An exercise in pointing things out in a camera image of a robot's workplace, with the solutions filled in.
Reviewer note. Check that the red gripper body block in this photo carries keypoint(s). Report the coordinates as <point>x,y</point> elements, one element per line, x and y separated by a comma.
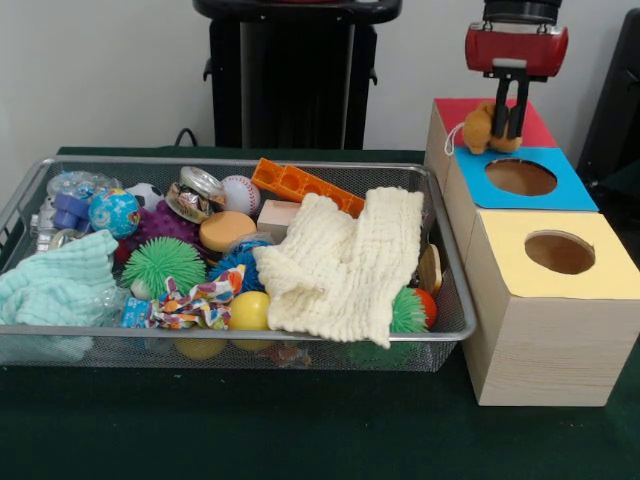
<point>520,47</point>

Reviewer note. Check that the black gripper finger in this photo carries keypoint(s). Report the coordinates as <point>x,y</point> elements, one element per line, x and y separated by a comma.
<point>519,105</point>
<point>501,105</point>

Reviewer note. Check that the tan plush toy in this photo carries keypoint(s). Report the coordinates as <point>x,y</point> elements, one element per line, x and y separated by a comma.
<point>477,127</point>

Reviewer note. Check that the wooden box with three holes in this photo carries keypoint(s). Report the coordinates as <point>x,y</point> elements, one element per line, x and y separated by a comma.
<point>545,350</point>

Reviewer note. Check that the clear mesh bin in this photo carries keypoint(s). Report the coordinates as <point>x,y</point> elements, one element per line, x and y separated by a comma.
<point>440,345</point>

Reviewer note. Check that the black chair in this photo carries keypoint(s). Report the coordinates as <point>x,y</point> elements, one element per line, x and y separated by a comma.
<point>620,100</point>

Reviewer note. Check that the dark green table cloth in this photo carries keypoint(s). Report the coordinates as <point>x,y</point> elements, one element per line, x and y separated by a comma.
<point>250,430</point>
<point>627,182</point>

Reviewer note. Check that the orange plastic block tray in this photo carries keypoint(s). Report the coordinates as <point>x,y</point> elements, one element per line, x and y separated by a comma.
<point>295,182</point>

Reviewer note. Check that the cream knitted cloth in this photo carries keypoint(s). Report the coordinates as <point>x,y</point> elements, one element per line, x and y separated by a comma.
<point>330,270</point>

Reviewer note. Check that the yellow ball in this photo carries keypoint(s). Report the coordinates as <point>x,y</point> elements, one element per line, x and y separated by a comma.
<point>248,311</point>

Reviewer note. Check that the purple bumpy ball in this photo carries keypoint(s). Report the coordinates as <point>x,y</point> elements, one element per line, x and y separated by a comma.
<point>170,222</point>

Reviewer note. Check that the colourful patterned cloth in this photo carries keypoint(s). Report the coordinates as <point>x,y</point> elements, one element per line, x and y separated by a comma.
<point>200,300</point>

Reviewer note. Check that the small soccer ball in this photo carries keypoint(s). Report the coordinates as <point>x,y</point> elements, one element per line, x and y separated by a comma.
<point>150,192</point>

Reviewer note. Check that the green spiky toy with eyes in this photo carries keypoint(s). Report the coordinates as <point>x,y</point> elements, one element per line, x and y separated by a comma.
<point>162,267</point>

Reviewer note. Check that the small globe ball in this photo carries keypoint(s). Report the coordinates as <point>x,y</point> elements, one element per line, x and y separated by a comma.
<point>115,214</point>

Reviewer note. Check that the silver drink can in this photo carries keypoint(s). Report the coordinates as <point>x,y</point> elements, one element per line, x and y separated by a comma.
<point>62,239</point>

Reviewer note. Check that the light blue cloth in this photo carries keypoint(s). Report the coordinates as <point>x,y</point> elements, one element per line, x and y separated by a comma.
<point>55,285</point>

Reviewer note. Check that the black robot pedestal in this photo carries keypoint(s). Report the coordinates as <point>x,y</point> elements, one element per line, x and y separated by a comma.
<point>280,75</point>

